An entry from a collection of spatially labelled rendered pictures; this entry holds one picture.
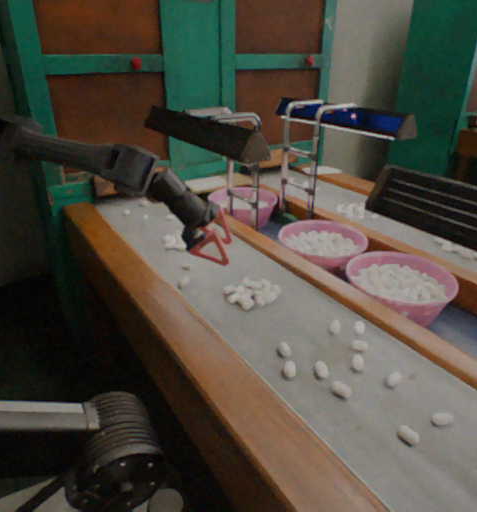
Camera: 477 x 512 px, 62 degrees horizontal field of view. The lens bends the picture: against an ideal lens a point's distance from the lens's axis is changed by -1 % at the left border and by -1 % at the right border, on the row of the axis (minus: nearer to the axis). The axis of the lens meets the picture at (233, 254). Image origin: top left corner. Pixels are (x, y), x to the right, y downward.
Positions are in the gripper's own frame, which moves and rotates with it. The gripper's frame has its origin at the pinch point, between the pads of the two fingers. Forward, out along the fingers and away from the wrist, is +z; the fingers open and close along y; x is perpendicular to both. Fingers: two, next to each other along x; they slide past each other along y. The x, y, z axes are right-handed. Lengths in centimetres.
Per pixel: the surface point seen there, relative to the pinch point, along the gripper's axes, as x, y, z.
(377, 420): 9.4, 26.3, 29.9
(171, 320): -18.0, 4.4, 4.0
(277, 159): 7, -117, 17
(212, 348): -10.7, 12.9, 10.1
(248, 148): 13.6, -18.9, -10.3
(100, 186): -45, -69, -27
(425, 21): 139, -279, 38
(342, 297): 11.0, -7.2, 28.5
